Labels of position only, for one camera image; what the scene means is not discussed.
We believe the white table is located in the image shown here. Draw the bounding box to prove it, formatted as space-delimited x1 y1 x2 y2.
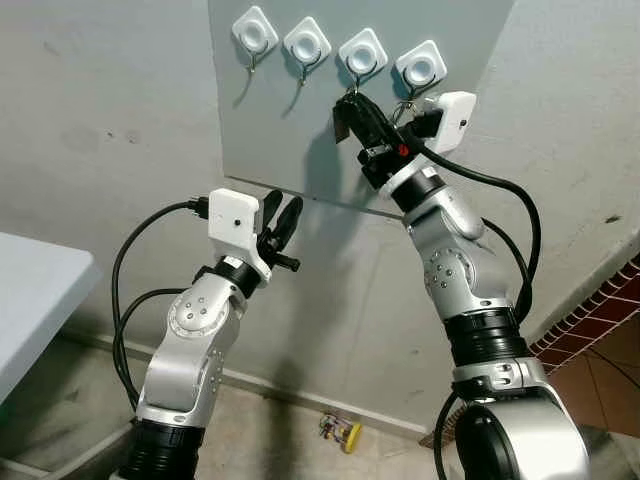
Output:
0 232 101 406

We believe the small toy with yellow wheel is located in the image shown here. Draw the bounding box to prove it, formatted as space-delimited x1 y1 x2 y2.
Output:
319 412 363 453

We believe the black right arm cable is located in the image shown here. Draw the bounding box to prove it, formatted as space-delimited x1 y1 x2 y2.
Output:
418 145 543 326

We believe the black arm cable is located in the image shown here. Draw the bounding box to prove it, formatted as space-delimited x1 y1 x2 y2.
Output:
110 198 213 411
418 145 543 326

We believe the white adhesive wall hook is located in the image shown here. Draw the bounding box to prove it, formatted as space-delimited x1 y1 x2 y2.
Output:
282 16 332 86
231 6 280 73
395 39 448 101
337 27 389 91

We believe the grey wall panel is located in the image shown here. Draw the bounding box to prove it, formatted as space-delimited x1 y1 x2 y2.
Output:
207 0 517 219

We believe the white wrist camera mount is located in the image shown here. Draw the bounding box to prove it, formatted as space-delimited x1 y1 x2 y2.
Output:
415 92 477 156
207 189 271 279

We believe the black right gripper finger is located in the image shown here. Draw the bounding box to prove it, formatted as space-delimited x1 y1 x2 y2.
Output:
351 92 397 144
333 96 362 148

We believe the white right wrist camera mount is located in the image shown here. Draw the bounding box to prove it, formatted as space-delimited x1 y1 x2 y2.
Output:
415 92 477 156

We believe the red brick tile skirting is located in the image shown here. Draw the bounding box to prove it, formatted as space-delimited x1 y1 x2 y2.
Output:
528 255 640 376

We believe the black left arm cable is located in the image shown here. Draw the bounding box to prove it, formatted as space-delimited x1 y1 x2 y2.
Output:
110 198 213 411

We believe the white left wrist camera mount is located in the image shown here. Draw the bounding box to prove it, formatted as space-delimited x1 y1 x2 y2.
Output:
207 189 271 279

